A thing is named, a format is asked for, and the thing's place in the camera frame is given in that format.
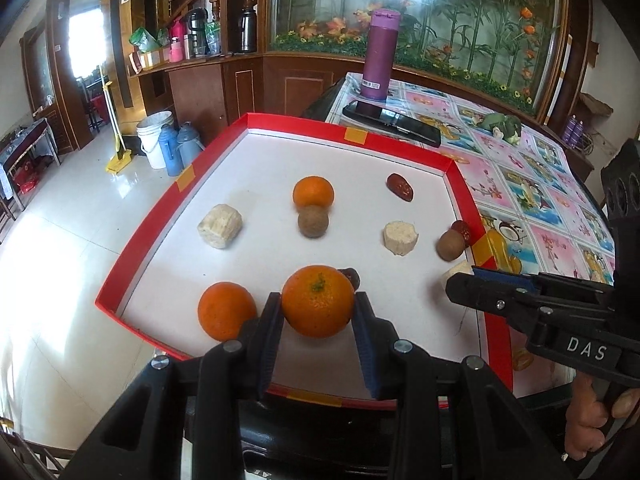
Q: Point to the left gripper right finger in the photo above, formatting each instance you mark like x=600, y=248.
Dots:
x=397, y=369

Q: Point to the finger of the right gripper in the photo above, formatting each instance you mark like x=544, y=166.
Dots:
x=521, y=298

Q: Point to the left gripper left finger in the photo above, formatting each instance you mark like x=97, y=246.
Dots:
x=236, y=370

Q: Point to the orange tangerine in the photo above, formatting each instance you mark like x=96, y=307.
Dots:
x=223, y=309
x=313, y=191
x=318, y=301

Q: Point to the red jujube date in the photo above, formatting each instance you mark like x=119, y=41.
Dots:
x=463, y=229
x=399, y=186

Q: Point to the dark dried date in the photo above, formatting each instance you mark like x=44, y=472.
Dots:
x=352, y=275

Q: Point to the round beige cake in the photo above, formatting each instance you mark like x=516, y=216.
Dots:
x=400, y=237

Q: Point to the white square cake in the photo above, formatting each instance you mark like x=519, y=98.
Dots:
x=220, y=226

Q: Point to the right hand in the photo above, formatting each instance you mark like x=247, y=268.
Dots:
x=586, y=415

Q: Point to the colourful fruit tablecloth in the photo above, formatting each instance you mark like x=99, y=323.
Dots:
x=535, y=213

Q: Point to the green leafy vegetable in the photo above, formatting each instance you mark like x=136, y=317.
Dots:
x=505, y=127

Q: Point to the purple bottles on shelf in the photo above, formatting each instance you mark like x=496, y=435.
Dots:
x=573, y=134

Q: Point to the red white tray box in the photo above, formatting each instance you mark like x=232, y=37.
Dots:
x=155, y=284

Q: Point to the black smartphone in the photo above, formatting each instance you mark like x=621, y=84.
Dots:
x=393, y=122

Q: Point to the blue kettle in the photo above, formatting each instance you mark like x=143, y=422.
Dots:
x=179, y=147

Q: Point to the yellow broom mop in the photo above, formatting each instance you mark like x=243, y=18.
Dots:
x=122, y=156

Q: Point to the white plastic bucket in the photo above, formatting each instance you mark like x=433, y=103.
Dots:
x=148, y=132

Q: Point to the purple thermos bottle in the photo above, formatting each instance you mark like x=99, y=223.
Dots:
x=381, y=46

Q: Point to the black thermos on shelf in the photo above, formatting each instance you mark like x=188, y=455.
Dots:
x=196, y=26

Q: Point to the wooden glass display cabinet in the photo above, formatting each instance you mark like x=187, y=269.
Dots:
x=529, y=55

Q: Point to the green bag on shelf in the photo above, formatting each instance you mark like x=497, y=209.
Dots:
x=143, y=40

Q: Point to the pink bottle on shelf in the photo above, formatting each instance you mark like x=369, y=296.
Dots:
x=177, y=30

